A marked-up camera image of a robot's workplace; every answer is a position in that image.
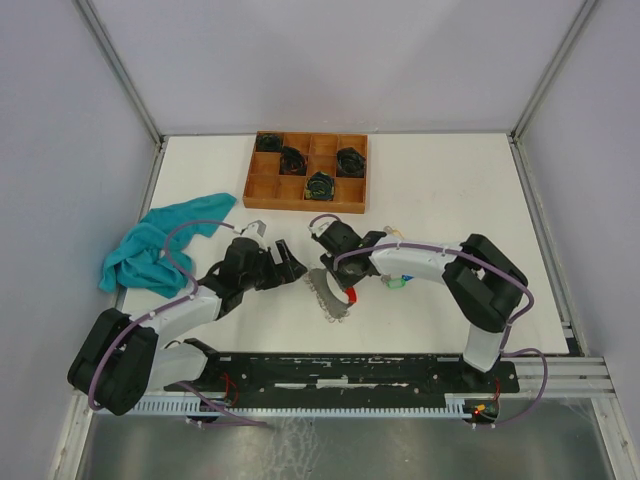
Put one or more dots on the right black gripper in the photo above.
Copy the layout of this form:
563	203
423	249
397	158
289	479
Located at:
343	281

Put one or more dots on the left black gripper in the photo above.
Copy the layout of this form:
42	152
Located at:
276	274

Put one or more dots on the key with yellow tag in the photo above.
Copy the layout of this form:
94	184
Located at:
392	231

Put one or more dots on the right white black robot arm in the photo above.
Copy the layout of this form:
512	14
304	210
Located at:
489	289

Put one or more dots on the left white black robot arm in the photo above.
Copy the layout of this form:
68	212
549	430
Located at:
122	358

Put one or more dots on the key with green tag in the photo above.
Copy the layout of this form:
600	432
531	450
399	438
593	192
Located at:
395	283

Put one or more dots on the wooden compartment tray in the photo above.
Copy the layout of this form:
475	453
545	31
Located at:
265	188

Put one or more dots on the rolled dark tie right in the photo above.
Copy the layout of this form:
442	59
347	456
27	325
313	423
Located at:
350	163

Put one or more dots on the rolled dark tie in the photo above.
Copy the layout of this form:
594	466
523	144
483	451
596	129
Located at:
350	163
292	162
269	142

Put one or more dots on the rolled dark tie centre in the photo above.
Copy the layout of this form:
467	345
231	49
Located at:
292	162

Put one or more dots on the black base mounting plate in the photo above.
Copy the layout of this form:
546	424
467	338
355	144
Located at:
349	380

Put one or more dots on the rolled dark tie top left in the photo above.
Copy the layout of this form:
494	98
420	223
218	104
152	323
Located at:
269	142

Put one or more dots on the teal cloth towel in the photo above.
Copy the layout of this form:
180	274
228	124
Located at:
150	256

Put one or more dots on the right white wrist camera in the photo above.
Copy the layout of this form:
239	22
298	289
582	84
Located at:
318	229

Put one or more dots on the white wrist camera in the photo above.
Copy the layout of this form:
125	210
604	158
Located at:
255	231
318	229

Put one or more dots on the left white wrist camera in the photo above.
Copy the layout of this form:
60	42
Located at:
255	231

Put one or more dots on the grey slotted cable duct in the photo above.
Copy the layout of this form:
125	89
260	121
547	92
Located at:
191	406

